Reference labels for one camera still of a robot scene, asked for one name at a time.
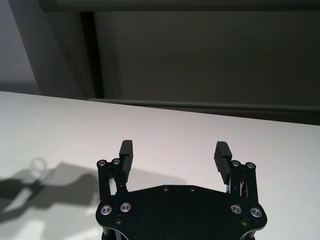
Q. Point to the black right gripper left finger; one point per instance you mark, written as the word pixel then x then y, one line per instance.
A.
pixel 125 165

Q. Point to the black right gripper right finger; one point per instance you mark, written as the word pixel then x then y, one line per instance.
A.
pixel 223 162

